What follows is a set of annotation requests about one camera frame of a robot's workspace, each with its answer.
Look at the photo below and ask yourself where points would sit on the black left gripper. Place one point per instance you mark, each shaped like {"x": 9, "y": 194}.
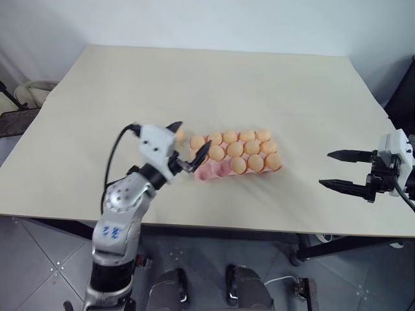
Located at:
{"x": 181, "y": 165}

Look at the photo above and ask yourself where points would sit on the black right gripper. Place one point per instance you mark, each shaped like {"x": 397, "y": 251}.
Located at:
{"x": 381, "y": 176}

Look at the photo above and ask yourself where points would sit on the orange egg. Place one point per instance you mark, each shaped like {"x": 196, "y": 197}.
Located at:
{"x": 252, "y": 147}
{"x": 180, "y": 136}
{"x": 235, "y": 149}
{"x": 215, "y": 138}
{"x": 255, "y": 162}
{"x": 274, "y": 161}
{"x": 197, "y": 141}
{"x": 238, "y": 165}
{"x": 263, "y": 133}
{"x": 247, "y": 134}
{"x": 268, "y": 146}
{"x": 230, "y": 136}
{"x": 217, "y": 153}

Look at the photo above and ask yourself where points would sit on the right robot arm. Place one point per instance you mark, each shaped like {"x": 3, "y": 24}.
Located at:
{"x": 411, "y": 179}

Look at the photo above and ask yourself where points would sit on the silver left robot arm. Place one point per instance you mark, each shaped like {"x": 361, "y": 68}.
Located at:
{"x": 120, "y": 207}

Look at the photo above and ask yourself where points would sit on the pink egg carton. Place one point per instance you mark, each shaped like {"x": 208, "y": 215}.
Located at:
{"x": 210, "y": 171}

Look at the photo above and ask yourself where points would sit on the small rusty metal clamp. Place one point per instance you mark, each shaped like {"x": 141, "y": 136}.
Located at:
{"x": 143, "y": 261}

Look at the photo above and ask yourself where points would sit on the dark rounded robot foot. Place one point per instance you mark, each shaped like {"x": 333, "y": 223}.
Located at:
{"x": 248, "y": 290}
{"x": 172, "y": 291}

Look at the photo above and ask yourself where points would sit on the white round bucket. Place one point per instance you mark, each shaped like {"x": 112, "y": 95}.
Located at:
{"x": 34, "y": 92}

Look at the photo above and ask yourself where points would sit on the dark grey mat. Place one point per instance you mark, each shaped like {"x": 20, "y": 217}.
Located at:
{"x": 16, "y": 123}

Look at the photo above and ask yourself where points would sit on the black folding stand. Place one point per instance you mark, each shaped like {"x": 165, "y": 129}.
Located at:
{"x": 13, "y": 95}

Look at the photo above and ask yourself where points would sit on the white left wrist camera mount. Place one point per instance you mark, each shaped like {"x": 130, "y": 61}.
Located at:
{"x": 155, "y": 142}

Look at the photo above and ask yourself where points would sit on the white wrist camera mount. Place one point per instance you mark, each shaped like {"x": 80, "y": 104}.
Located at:
{"x": 397, "y": 145}
{"x": 155, "y": 142}

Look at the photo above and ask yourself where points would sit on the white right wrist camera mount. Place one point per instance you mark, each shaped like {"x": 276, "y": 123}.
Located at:
{"x": 397, "y": 145}

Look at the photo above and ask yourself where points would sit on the black table frame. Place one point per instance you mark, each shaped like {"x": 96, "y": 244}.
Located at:
{"x": 340, "y": 247}

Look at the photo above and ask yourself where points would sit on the rusty metal bracket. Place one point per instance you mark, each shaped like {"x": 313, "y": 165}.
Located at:
{"x": 304, "y": 293}

